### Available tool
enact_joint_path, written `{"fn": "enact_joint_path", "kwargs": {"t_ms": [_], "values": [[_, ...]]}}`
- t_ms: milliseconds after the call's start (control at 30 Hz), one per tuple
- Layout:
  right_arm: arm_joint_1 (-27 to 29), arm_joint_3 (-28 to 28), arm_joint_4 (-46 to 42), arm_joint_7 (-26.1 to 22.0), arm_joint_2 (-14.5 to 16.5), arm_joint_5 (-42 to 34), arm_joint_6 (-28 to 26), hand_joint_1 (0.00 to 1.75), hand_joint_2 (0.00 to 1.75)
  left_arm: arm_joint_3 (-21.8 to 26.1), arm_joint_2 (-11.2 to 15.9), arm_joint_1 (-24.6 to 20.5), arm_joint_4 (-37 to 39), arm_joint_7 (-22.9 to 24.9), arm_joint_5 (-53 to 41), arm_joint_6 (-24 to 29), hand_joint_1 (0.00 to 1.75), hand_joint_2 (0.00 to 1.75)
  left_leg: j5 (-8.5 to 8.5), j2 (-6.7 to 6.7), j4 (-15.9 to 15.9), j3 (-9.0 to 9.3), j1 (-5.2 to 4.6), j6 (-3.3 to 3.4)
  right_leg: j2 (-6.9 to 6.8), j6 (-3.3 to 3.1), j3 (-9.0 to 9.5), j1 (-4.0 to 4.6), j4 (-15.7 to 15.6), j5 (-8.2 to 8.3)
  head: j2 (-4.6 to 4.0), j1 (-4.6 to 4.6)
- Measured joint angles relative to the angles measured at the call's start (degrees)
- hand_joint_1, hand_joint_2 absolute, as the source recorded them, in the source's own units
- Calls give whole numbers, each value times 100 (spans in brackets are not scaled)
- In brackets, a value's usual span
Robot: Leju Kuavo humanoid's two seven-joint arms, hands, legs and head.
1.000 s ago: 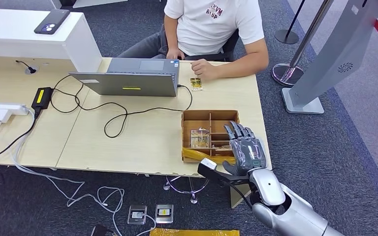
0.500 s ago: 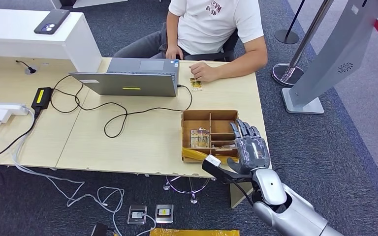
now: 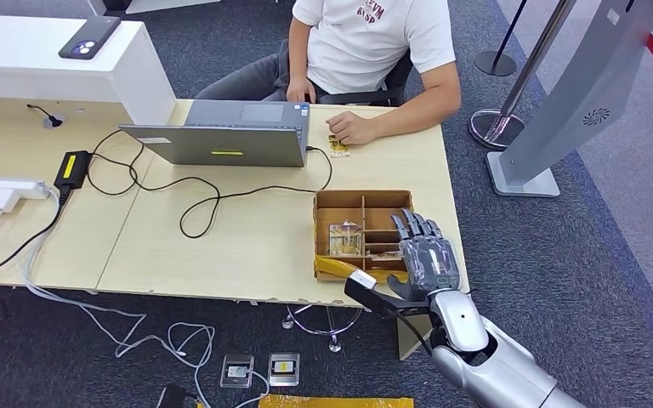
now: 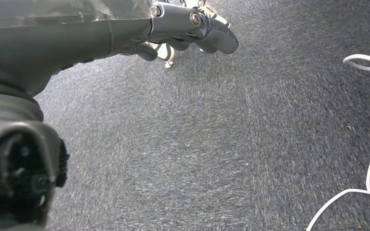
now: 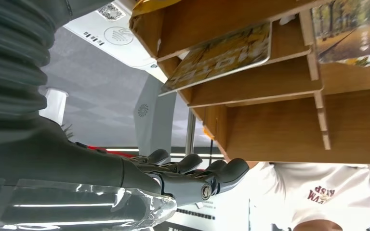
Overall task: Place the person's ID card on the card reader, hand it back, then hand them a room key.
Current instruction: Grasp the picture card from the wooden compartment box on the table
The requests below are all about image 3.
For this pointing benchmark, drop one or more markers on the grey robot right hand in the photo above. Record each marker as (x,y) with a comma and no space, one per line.
(430,262)

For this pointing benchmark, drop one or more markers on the person's right hand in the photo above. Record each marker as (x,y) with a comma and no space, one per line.
(301,90)

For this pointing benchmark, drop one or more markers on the person's left hand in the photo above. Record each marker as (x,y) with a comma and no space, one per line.
(354,128)

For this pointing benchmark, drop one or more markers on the yellow patterned ID card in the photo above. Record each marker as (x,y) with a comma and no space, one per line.
(340,149)

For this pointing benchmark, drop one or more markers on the person's left forearm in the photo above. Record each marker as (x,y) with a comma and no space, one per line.
(422,107)

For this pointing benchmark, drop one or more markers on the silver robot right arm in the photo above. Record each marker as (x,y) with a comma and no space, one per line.
(495,371)

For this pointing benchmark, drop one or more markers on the person's right forearm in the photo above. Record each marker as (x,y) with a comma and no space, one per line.
(299,53)

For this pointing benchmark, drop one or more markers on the person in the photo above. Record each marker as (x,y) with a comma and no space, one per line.
(371,39)

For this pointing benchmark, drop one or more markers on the patterned key card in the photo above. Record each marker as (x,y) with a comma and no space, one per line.
(345,239)

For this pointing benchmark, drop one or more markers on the cardboard divider box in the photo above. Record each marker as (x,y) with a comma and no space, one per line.
(338,201)

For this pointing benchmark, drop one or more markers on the grey laptop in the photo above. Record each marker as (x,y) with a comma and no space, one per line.
(222,145)

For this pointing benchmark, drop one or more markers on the chrome stool base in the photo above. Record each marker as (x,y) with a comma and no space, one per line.
(335,343)

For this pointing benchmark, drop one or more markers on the beige desk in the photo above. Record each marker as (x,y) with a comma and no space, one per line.
(259,253)
(22,145)

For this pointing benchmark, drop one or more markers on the white furniture panel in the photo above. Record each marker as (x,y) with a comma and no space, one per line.
(157,5)

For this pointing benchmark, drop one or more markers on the yellow tape strip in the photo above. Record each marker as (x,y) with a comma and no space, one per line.
(335,402)

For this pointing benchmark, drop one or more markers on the silver floor socket yellow label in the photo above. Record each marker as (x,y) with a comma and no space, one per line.
(283,369)

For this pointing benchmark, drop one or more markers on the black smartphone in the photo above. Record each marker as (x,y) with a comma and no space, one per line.
(89,37)

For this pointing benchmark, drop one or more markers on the silver floor socket white plug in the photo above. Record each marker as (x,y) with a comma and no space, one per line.
(237,371)

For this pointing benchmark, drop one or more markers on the grey kiosk stand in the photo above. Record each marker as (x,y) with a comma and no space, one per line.
(583,96)

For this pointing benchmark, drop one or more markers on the black power adapter yellow label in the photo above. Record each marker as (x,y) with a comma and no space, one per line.
(72,169)

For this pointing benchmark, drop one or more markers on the white counter riser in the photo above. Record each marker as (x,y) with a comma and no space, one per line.
(50,70)

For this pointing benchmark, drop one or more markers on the black floor plug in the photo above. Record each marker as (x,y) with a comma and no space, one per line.
(171,397)

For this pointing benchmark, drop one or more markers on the white power strip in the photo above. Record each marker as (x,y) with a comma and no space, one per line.
(13,187)

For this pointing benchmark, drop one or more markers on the white charger plug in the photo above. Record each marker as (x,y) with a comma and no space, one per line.
(2,200)

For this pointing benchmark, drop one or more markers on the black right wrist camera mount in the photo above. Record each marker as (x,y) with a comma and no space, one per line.
(371,295)

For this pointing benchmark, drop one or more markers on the chrome stanchion post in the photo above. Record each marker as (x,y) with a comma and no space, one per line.
(495,128)

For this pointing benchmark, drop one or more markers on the black stanchion post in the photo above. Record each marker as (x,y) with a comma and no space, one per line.
(494,63)

